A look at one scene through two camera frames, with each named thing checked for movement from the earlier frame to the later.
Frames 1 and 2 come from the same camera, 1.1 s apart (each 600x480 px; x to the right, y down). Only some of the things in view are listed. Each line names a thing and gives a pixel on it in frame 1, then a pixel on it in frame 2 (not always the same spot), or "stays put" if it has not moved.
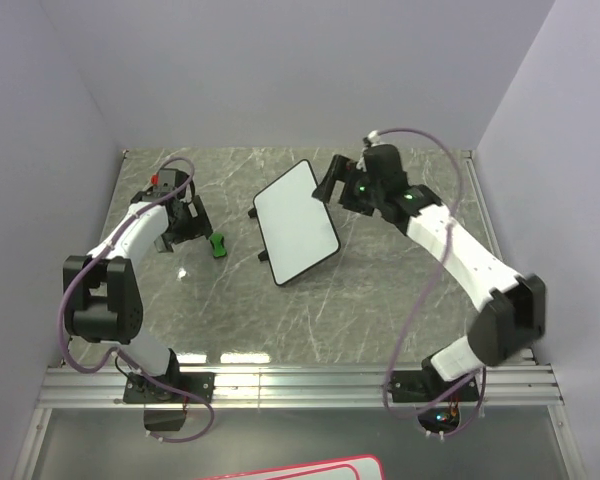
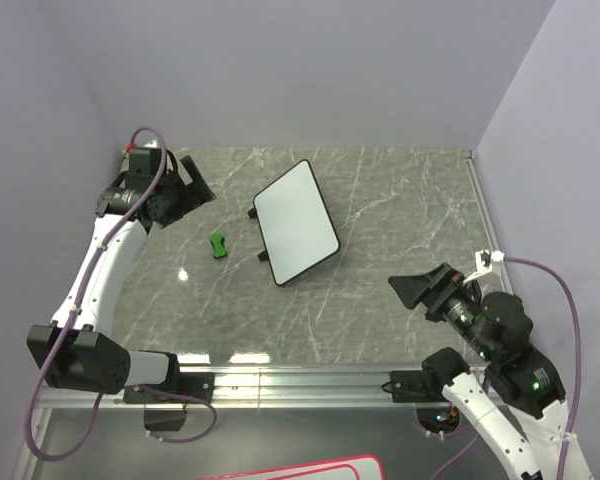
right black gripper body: (358, 195) to (454, 301)
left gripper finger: (198, 218) to (199, 187)
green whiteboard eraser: (217, 240) stays put
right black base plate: (427, 386) stays put
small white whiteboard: (296, 229) stays put
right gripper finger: (338, 171) to (412, 288)
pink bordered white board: (363, 467) stays put
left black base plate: (140, 390) stays put
